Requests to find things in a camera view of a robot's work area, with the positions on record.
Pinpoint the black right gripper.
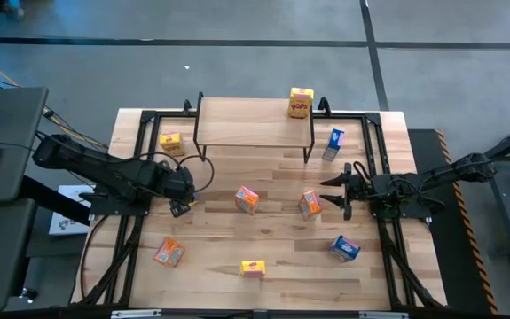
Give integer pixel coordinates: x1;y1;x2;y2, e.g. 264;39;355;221
319;162;374;222

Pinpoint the orange Frosted Mini Wheats box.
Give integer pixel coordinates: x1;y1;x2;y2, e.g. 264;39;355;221
234;185;261;216
153;237;186;268
297;190;323;222

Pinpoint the yellow Corn Pops cereal box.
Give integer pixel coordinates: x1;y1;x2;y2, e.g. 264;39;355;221
287;87;316;120
159;131;185;157
239;260;267;279

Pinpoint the wooden shelf with black legs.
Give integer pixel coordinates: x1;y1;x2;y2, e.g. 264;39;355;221
192;91;317;164

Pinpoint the black mat with hazard stripe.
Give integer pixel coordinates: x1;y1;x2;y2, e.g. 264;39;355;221
407;128;499;314

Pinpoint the black metal stand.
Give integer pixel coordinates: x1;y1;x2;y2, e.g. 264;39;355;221
458;115;510;267

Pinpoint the black caster wheel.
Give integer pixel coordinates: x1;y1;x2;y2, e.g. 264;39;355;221
19;287;38;305

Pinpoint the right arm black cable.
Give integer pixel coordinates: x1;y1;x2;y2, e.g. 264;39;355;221
352;160;374;183

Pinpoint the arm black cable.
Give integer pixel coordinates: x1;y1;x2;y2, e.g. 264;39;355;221
177;154;216;194
352;160;374;183

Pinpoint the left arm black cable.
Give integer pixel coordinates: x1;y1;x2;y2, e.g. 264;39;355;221
177;154;216;194

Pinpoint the black aluminium table frame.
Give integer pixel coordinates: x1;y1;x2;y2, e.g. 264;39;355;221
76;97;446;311

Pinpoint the silver aluminium bracket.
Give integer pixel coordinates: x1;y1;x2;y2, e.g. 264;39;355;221
358;311;409;319
110;308;162;319

